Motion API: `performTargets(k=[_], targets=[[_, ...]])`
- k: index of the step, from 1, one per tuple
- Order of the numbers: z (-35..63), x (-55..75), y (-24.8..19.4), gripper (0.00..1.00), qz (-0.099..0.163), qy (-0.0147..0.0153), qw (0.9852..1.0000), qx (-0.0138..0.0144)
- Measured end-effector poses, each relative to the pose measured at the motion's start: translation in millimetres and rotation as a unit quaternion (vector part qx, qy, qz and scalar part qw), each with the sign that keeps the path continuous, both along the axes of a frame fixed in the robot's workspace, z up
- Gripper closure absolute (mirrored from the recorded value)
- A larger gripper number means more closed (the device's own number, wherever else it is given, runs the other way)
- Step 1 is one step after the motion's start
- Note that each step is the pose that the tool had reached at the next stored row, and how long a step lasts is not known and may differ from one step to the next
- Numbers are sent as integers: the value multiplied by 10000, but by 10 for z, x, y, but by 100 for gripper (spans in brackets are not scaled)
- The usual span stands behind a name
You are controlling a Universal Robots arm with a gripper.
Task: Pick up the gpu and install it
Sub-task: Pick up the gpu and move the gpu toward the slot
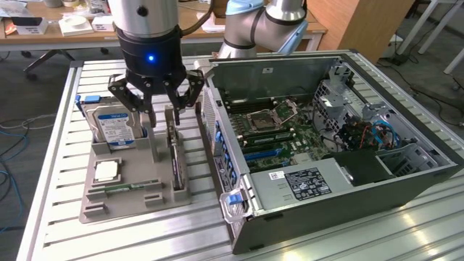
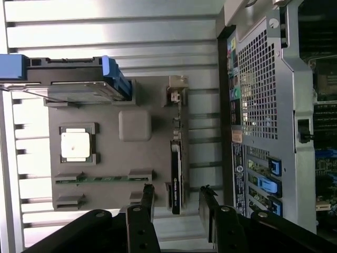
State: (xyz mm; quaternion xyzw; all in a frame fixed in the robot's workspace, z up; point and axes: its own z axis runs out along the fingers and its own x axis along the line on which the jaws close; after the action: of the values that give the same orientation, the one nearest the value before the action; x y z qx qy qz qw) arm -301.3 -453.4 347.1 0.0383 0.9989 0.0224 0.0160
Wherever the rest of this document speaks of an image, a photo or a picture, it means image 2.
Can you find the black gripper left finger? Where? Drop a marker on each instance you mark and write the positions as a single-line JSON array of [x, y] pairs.
[[137, 232]]

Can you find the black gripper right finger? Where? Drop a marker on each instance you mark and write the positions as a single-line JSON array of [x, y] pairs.
[[229, 232]]

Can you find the green RAM stick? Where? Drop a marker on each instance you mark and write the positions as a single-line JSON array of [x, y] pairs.
[[105, 179]]

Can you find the grey plastic parts rack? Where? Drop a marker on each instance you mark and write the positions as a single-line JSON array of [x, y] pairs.
[[110, 163]]

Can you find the silver CPU chip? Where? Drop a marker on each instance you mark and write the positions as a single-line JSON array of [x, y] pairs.
[[75, 145]]

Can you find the open dark grey PC case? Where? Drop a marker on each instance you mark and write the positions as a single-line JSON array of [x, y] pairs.
[[263, 79]]

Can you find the hard disk in blue caddy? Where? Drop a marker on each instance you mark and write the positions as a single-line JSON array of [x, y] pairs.
[[73, 76]]

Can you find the green motherboard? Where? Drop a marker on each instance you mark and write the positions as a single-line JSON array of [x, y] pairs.
[[325, 79]]

